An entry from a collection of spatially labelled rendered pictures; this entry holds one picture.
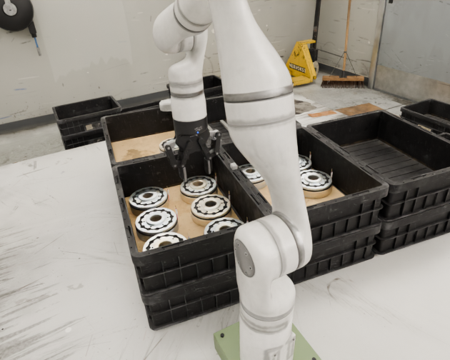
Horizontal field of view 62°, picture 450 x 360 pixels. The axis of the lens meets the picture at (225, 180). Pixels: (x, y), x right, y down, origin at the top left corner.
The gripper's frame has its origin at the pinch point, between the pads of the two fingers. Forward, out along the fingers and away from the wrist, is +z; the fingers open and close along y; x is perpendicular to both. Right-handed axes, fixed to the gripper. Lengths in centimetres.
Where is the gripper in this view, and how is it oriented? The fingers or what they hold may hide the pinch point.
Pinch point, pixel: (196, 171)
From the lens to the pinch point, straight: 90.0
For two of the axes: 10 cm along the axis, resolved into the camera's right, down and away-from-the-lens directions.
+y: 8.9, -2.8, 3.7
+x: -4.6, -4.4, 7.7
